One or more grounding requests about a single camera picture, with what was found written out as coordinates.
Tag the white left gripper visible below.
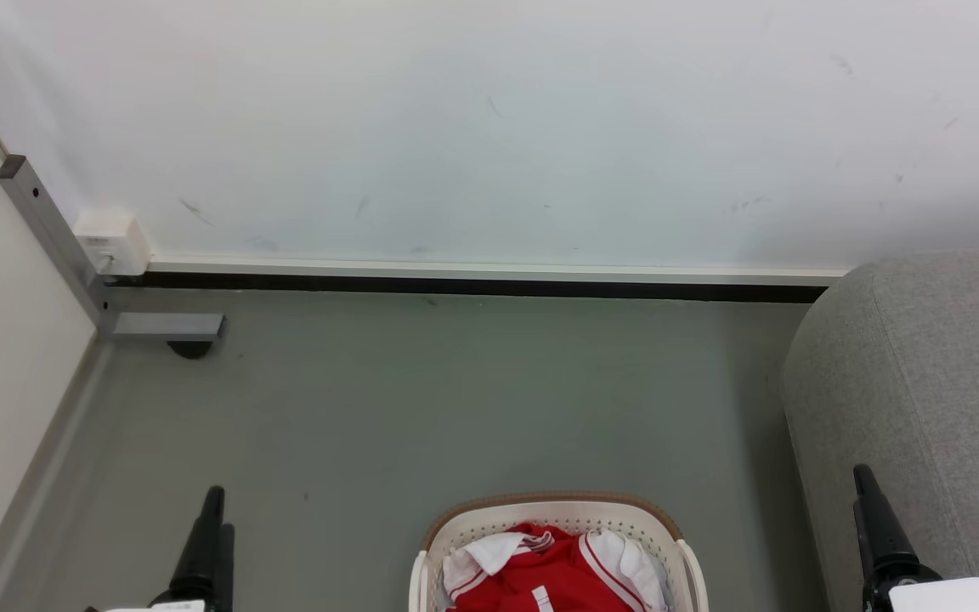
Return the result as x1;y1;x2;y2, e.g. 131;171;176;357
86;486;236;612

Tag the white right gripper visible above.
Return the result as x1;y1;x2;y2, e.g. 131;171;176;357
852;464;979;612

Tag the red and white shirt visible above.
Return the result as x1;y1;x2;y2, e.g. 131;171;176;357
442;522;669;612

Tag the grey fabric sofa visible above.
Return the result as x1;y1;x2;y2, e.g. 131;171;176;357
782;250;979;612

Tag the white plastic laundry basket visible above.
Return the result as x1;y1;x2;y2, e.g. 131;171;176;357
409;491;710;612

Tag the white wall socket box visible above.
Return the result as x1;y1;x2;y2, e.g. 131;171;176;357
73;210;153;278

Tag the grey metal frame post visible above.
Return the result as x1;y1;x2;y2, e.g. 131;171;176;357
0;155;226;343

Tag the white wall baseboard strip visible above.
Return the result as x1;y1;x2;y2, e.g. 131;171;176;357
144;258;849;288

